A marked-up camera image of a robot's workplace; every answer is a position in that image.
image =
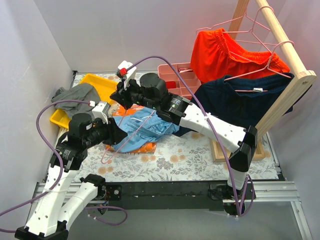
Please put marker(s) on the pink wire hanger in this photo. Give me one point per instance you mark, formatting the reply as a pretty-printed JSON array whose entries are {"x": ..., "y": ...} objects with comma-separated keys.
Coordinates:
[{"x": 130, "y": 135}]

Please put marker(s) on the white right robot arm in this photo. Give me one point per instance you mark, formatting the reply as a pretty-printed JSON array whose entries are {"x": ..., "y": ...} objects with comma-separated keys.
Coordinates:
[{"x": 239, "y": 141}]

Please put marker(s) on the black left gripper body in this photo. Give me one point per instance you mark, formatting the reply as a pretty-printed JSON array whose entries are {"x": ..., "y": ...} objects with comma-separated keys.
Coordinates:
[{"x": 114, "y": 131}]

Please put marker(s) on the grey shorts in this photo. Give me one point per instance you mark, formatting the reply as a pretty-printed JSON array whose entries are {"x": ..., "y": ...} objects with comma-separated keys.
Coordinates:
[{"x": 81, "y": 92}]

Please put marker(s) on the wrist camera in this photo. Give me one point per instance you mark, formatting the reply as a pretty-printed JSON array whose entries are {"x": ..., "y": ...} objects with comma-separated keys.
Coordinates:
[
  {"x": 126, "y": 71},
  {"x": 101, "y": 111}
]

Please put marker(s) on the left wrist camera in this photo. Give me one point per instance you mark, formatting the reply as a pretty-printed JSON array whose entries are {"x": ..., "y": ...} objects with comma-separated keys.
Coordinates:
[{"x": 101, "y": 111}]

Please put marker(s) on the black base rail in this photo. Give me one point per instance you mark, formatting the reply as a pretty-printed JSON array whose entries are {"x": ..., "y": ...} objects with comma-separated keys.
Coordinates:
[{"x": 170, "y": 195}]

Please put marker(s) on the navy blue shorts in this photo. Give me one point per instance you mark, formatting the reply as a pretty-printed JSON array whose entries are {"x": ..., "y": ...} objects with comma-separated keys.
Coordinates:
[{"x": 241, "y": 102}]

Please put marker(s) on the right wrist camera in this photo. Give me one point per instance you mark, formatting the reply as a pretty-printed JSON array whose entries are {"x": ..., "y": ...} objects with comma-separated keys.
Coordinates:
[{"x": 126, "y": 71}]

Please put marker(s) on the red item in organizer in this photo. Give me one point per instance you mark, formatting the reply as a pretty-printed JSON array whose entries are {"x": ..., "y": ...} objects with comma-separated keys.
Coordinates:
[{"x": 171, "y": 84}]

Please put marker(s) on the floral patterned table mat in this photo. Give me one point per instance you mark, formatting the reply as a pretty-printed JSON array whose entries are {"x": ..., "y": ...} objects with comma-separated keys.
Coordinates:
[{"x": 186, "y": 158}]

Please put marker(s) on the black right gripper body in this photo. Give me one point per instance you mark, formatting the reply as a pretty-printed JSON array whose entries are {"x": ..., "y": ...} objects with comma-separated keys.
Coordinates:
[{"x": 122, "y": 95}]

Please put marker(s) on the light blue shorts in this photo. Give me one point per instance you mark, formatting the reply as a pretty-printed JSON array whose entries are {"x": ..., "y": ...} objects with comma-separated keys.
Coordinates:
[{"x": 152, "y": 131}]

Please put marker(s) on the orange tie-dye folded shorts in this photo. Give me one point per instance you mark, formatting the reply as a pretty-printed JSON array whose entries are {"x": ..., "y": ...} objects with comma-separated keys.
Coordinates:
[{"x": 148, "y": 147}]

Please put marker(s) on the pink compartment organizer tray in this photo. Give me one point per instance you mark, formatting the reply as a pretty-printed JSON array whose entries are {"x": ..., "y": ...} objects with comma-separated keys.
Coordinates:
[{"x": 166, "y": 73}]

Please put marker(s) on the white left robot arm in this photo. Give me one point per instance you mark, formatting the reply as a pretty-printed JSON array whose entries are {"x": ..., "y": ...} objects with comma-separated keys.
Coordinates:
[{"x": 52, "y": 218}]

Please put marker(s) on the pink hanger holding navy shorts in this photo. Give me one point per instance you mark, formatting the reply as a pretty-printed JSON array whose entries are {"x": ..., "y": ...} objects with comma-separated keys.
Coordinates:
[{"x": 267, "y": 66}]

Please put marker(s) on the wooden clothes rack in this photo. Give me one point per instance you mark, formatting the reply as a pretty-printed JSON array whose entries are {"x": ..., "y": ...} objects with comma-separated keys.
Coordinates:
[{"x": 299, "y": 85}]

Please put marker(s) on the red-orange shorts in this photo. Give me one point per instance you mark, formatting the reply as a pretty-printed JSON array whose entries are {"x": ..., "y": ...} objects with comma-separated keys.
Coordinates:
[{"x": 215, "y": 55}]

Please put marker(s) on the pink hanger under red shorts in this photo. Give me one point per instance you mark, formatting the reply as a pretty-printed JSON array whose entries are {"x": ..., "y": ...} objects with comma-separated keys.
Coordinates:
[{"x": 234, "y": 30}]

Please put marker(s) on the yellow plastic tray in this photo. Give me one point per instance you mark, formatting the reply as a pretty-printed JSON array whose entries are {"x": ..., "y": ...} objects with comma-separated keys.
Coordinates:
[{"x": 105, "y": 87}]

